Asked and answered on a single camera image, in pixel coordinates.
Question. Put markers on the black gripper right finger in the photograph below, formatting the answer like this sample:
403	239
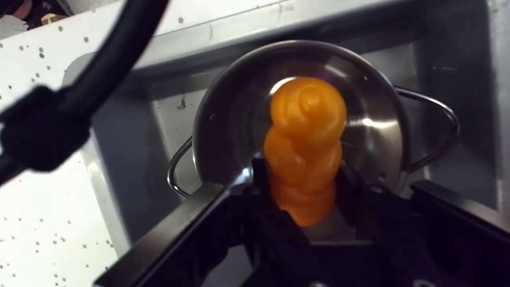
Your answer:
451	239

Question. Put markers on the grey toy sink basin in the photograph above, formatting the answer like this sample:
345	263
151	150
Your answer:
439	64

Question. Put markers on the yellow twisted toy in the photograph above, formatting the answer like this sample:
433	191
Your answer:
304	137

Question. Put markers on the small steel pot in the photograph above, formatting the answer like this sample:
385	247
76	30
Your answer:
371	132

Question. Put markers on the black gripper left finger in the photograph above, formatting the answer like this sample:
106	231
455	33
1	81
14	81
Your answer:
175	239

